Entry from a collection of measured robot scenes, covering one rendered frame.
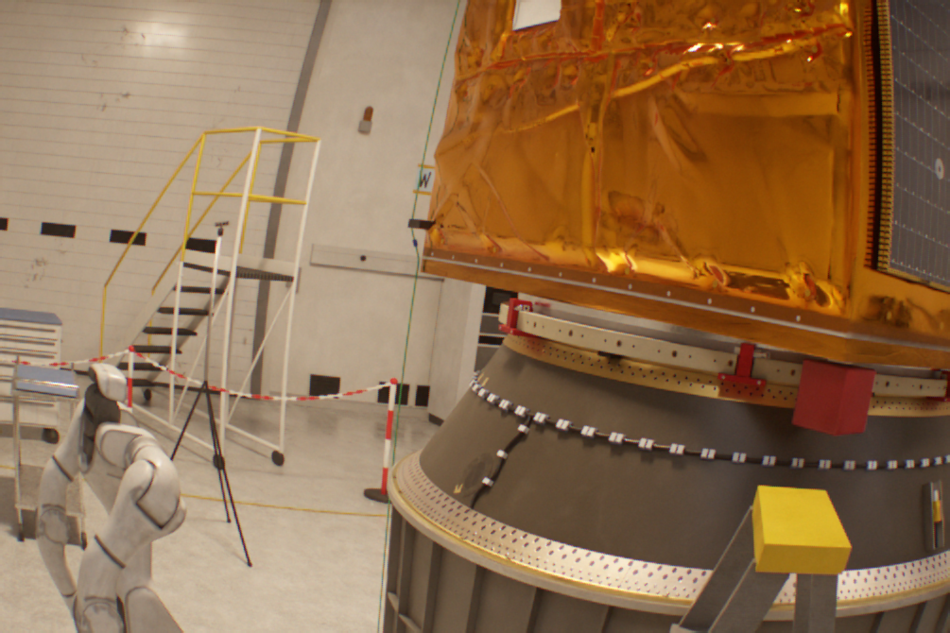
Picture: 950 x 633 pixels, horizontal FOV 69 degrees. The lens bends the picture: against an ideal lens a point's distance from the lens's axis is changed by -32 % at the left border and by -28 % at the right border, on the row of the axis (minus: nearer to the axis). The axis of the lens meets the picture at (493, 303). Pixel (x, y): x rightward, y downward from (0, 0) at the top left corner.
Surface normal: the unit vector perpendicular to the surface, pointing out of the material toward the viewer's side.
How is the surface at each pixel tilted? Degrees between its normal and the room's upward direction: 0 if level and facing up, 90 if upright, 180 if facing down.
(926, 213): 90
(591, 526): 62
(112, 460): 90
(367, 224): 90
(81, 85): 90
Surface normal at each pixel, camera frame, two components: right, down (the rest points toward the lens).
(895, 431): 0.25, -0.40
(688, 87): -0.83, -0.37
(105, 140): 0.49, 0.11
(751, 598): -0.24, -0.04
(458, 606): -0.80, -0.09
